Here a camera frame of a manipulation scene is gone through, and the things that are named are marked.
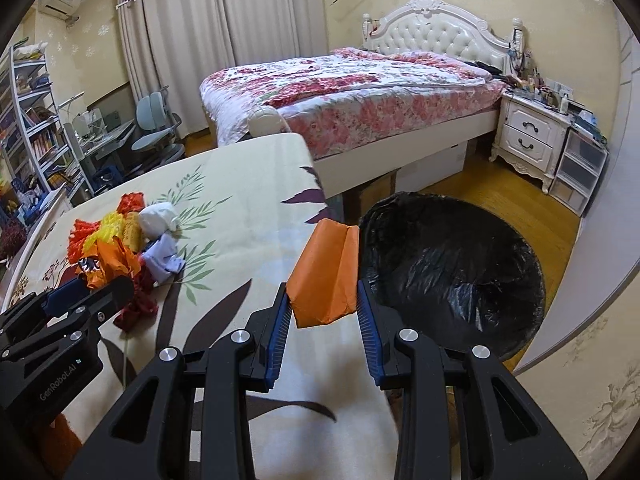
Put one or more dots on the cluster of small bottles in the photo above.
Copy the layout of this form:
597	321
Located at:
542	91

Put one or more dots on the white shell-shaped chair back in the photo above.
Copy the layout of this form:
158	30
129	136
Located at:
267	121

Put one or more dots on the dark cloth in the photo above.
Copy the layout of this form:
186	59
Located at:
482	66

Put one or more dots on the white storage box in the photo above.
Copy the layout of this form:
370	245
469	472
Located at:
435	165

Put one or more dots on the floral printed tablecloth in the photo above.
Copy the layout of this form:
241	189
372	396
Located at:
225	200

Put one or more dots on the white air conditioner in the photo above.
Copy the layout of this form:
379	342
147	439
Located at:
59	2

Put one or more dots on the yellow crumpled wrapper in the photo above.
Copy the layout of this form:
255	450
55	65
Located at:
105	230

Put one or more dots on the red crumpled plastic bag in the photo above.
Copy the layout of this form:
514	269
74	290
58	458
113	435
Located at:
131	203

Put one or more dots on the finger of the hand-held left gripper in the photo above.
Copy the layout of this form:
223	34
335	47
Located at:
112	292
65	296

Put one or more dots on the white bookshelf with books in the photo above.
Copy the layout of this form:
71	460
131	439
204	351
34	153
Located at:
35	135

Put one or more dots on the light blue desk chair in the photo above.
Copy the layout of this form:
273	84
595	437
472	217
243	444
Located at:
157	127

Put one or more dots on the plastic drawer unit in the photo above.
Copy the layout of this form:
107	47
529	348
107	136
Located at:
577	170

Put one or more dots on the brown cardboard box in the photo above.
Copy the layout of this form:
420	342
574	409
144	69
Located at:
375	187

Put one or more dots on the orange-red crumpled plastic bag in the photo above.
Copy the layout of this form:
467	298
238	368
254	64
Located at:
85	237

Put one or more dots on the white bed with tufted headboard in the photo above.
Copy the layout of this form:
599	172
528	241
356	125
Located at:
440	30

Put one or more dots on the orange paper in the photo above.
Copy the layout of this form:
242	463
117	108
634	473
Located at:
325	280

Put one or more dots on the pink floral quilt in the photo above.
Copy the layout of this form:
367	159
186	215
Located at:
350	85

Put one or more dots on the white crumpled tissue ball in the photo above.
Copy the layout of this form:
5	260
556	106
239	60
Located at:
157	217

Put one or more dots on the trash bin with black bag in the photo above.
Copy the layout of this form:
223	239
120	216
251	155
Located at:
450	270

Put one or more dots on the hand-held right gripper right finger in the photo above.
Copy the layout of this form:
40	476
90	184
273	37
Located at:
368	332

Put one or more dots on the grey study desk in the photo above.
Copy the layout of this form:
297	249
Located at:
105	142

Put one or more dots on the dark red crumpled wrapper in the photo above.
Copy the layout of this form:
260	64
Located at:
137	305

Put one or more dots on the white nightstand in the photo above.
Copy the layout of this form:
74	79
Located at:
527	135

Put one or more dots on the beige curtain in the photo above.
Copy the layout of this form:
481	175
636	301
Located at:
275	5
185	45

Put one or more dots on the orange wrapper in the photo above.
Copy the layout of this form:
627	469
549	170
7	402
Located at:
115	262

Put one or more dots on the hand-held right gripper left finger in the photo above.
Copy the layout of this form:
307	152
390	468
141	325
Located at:
277	335

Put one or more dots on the blue plastic crate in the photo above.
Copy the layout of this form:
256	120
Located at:
107	172

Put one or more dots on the lavender crumpled paper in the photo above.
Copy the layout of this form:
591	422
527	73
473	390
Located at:
162	257

